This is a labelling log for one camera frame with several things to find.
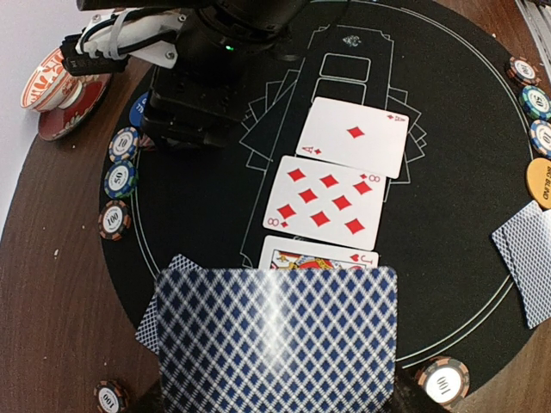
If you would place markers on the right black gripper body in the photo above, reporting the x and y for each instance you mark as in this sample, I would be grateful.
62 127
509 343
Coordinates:
199 101

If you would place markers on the blue small blind button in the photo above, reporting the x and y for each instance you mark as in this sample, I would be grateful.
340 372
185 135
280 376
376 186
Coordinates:
137 110

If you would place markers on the blue white poker chip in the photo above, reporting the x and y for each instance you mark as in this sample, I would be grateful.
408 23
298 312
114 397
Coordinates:
124 145

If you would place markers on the green chip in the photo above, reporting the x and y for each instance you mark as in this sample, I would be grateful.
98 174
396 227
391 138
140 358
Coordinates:
121 180
535 103

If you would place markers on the eight of diamonds card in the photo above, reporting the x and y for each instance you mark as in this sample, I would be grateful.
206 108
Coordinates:
326 202

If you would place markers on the jack of hearts card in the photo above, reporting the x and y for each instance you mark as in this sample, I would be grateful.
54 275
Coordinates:
287 253

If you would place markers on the ace of diamonds card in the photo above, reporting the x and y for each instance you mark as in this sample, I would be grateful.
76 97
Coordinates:
354 135

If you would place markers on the card dealt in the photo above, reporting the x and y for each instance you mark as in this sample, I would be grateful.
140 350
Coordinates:
148 333
529 243

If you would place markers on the grey card deck box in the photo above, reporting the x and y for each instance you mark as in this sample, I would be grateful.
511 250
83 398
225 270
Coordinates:
301 340

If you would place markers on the orange big blind button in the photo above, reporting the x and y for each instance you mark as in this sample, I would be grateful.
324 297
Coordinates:
538 181

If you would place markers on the red patterned bowl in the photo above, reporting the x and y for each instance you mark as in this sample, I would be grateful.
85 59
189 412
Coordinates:
50 86

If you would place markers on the red floral saucer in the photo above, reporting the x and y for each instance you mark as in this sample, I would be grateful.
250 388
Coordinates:
60 122

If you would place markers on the round black poker mat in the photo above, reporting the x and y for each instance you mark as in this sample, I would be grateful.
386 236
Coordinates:
461 178

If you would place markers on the orange black chip stack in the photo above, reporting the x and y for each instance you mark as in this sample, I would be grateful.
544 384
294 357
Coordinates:
111 397

